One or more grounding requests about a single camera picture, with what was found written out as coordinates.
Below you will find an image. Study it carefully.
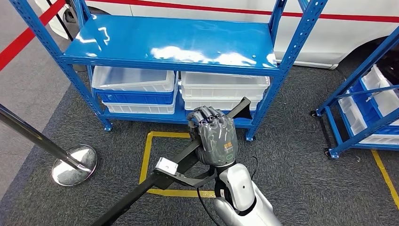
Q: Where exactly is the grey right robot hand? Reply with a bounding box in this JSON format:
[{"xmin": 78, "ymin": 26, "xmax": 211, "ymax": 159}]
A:
[{"xmin": 187, "ymin": 106, "xmax": 239, "ymax": 168}]

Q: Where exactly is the long black plastic part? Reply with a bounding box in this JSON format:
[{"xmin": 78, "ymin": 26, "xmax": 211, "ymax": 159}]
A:
[{"xmin": 90, "ymin": 97, "xmax": 253, "ymax": 226}]

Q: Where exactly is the blue metal shelf rack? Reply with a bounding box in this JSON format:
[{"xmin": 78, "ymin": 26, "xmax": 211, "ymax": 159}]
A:
[
  {"xmin": 310, "ymin": 26, "xmax": 399, "ymax": 160},
  {"xmin": 8, "ymin": 0, "xmax": 328, "ymax": 143}
]

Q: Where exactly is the blue plastic bin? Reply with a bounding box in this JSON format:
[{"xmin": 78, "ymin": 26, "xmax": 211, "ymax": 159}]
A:
[
  {"xmin": 94, "ymin": 89, "xmax": 176, "ymax": 106},
  {"xmin": 347, "ymin": 79, "xmax": 399, "ymax": 135}
]

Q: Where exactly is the translucent white plastic bin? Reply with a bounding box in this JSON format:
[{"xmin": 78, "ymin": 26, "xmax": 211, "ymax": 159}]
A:
[{"xmin": 92, "ymin": 66, "xmax": 177, "ymax": 93}]

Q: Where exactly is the white car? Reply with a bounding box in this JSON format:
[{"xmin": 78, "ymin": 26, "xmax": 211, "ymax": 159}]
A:
[{"xmin": 33, "ymin": 0, "xmax": 399, "ymax": 70}]

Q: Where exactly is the red barrier belt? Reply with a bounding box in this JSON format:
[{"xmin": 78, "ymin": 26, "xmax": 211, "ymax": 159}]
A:
[
  {"xmin": 86, "ymin": 0, "xmax": 399, "ymax": 24},
  {"xmin": 0, "ymin": 0, "xmax": 67, "ymax": 72}
]

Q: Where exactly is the black stanchion pole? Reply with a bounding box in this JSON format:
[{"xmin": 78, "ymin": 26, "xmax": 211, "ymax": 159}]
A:
[{"xmin": 45, "ymin": 0, "xmax": 75, "ymax": 42}]

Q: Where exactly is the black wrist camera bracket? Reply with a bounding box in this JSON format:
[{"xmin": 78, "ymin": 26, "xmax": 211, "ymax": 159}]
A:
[{"xmin": 152, "ymin": 168, "xmax": 219, "ymax": 190}]

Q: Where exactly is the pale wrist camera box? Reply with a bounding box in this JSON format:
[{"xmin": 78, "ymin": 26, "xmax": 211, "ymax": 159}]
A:
[{"xmin": 155, "ymin": 157, "xmax": 179, "ymax": 176}]

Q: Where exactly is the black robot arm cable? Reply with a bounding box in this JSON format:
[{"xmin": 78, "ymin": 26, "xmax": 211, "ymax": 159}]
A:
[{"xmin": 196, "ymin": 187, "xmax": 221, "ymax": 226}]

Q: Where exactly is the chrome stanchion post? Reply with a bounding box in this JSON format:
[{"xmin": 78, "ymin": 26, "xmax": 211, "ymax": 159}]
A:
[{"xmin": 0, "ymin": 104, "xmax": 98, "ymax": 187}]

